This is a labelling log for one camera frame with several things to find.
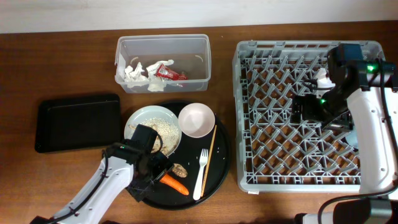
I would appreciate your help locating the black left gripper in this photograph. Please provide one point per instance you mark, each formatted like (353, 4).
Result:
(163, 163)

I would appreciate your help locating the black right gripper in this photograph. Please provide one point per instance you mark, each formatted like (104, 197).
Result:
(344, 121)

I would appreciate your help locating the brown walnut shell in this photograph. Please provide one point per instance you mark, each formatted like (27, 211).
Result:
(179, 170)

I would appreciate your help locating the orange carrot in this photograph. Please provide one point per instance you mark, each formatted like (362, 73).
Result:
(171, 182)

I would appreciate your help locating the light blue cup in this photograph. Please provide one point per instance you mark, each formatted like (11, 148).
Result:
(352, 139)

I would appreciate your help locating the pink bowl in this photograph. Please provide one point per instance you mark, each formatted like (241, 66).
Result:
(196, 120)

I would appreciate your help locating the white napkin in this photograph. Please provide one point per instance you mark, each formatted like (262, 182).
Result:
(135, 75)

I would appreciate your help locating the red snack wrapper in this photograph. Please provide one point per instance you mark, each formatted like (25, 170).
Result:
(165, 72)

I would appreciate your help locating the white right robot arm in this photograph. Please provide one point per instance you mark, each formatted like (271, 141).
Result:
(363, 99)

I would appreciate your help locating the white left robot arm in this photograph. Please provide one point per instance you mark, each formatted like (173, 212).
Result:
(126, 165)

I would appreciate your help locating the grey dishwasher rack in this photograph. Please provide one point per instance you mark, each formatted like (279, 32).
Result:
(273, 154)

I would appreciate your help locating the clear plastic waste bin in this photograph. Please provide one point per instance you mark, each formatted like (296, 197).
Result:
(191, 54)

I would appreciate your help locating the round black serving tray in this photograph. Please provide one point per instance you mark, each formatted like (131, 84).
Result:
(187, 154)

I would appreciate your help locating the grey plate with food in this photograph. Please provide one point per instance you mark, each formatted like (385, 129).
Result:
(161, 120)

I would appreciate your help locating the white plastic fork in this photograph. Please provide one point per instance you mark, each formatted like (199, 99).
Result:
(202, 163)

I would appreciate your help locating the wooden chopstick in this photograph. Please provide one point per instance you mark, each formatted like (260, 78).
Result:
(208, 162)

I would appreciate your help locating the black rectangular tray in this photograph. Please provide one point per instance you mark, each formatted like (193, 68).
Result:
(78, 123)

